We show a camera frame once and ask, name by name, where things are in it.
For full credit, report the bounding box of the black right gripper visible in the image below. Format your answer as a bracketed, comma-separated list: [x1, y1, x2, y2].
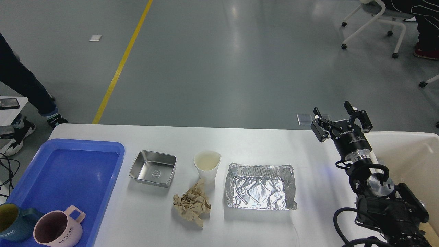
[311, 101, 373, 162]

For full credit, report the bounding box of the square stainless steel tray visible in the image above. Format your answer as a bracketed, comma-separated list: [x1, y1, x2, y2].
[129, 150, 177, 188]

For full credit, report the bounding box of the pink HOME mug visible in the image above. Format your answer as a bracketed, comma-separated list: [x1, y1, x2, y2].
[33, 205, 86, 247]

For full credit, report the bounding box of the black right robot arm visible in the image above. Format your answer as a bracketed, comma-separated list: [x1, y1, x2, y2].
[311, 101, 431, 247]

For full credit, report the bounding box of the clear floor plate left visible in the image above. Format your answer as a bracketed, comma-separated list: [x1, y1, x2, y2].
[297, 114, 314, 126]

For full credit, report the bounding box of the white plastic bin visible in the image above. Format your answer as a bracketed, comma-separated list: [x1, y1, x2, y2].
[366, 132, 439, 247]

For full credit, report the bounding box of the aluminium foil container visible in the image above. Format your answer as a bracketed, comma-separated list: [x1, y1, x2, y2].
[224, 163, 298, 210]

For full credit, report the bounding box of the white office chair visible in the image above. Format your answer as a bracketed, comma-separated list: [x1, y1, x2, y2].
[341, 0, 417, 59]

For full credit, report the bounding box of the white paper cup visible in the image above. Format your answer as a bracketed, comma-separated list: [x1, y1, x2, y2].
[193, 150, 221, 184]

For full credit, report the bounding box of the crumpled brown paper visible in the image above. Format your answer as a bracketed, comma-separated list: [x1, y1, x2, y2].
[173, 178, 212, 228]

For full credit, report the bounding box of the blue plastic tray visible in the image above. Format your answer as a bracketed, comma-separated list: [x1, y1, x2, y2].
[6, 139, 125, 247]

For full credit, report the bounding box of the person in dark jeans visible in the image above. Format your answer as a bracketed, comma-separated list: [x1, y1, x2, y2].
[0, 35, 68, 157]

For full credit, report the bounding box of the white side table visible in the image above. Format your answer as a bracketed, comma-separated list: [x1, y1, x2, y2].
[0, 96, 28, 127]

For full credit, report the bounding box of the black phone on table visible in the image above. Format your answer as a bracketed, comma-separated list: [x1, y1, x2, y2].
[0, 97, 20, 110]

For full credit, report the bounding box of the blue HOME mug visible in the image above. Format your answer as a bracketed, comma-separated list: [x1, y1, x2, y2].
[0, 203, 44, 242]

